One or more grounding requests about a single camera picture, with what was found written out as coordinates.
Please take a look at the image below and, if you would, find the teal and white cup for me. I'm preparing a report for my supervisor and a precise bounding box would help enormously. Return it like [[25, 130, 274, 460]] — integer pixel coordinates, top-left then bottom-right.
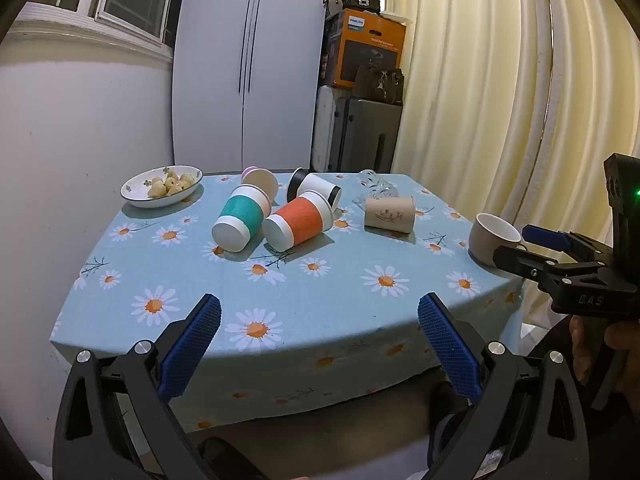
[[211, 185, 271, 254]]

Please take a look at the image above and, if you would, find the pile of pale round snacks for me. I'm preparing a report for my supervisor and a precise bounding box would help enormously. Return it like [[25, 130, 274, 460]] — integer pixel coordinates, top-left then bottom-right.
[[147, 168, 197, 198]]

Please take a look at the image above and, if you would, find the black and white cup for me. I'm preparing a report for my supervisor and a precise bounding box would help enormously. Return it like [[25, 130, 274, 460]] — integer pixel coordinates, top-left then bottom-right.
[[286, 167, 343, 210]]

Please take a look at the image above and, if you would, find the pink cup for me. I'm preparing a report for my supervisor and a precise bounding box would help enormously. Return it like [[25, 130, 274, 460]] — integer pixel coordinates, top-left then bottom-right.
[[241, 165, 279, 202]]

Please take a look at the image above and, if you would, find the grey suitcase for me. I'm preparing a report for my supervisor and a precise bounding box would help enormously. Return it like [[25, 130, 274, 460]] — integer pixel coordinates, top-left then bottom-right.
[[334, 97, 404, 174]]

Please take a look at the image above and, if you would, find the blue daisy tablecloth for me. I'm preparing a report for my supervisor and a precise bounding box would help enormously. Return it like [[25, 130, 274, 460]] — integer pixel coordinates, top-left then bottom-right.
[[50, 170, 527, 433]]

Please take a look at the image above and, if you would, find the black bag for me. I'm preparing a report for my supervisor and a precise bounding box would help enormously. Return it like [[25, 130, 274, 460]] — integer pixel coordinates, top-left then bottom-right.
[[323, 0, 384, 14]]

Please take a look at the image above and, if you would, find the orange cardboard box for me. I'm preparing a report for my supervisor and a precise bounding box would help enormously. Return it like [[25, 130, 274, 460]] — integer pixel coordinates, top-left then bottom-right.
[[319, 8, 407, 89]]

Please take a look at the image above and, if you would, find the person's right hand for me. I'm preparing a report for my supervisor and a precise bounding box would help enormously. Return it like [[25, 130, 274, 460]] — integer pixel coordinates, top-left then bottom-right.
[[569, 316, 640, 392]]

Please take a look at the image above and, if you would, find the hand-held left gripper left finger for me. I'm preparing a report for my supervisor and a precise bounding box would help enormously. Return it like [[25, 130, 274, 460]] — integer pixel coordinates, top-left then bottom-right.
[[52, 294, 223, 480]]

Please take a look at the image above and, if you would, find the white suitcase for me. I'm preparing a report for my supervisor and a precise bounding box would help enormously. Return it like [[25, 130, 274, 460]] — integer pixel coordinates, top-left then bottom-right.
[[311, 85, 342, 173]]

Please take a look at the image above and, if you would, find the orange and white cup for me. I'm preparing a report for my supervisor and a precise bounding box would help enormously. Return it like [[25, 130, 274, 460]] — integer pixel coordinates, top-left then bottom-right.
[[262, 190, 335, 251]]

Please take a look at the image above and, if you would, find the brown paper cup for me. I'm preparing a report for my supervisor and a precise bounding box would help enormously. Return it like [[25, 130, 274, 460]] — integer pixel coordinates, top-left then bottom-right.
[[363, 195, 417, 235]]

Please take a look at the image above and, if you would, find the white floral dish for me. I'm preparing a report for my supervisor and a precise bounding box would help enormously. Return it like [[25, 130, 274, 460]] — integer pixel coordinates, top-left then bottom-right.
[[120, 165, 205, 209]]

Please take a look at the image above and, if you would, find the clear glass cup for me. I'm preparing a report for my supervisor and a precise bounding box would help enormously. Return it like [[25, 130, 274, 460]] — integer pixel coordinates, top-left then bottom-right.
[[352, 168, 399, 209]]

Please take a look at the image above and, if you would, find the white refrigerator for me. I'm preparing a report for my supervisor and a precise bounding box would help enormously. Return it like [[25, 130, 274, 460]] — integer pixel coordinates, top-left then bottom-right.
[[172, 0, 342, 174]]

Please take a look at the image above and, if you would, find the dark handbag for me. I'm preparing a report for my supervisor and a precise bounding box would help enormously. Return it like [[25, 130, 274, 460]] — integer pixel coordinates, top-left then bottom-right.
[[352, 65, 405, 107]]

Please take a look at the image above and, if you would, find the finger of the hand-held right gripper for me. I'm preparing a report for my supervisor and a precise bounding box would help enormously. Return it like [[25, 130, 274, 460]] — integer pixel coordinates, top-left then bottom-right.
[[492, 245, 564, 287], [522, 224, 614, 262]]

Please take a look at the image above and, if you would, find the white ceramic mug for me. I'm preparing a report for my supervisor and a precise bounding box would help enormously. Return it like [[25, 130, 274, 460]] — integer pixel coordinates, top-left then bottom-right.
[[467, 212, 529, 267]]

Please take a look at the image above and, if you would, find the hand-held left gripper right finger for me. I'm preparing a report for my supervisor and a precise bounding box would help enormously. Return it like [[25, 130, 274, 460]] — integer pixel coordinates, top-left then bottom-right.
[[417, 292, 591, 480]]

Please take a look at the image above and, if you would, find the cream curtain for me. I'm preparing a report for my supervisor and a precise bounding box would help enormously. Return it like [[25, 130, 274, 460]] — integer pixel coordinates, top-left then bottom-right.
[[384, 0, 640, 323]]

